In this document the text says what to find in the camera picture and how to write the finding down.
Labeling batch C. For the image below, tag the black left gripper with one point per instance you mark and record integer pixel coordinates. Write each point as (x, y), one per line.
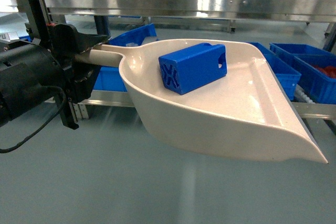
(40, 57)

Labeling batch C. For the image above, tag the blue plastic block part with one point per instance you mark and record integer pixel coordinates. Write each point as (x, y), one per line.
(190, 68)

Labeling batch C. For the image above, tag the beige plastic dustpan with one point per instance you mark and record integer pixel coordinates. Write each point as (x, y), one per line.
(244, 115)

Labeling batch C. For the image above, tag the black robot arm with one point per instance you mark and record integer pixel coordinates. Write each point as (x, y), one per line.
(18, 84)

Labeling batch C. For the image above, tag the blue bin front right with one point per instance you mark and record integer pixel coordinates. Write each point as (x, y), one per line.
(286, 75)

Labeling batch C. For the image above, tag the blue bin far right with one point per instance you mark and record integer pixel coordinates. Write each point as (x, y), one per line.
(312, 63)

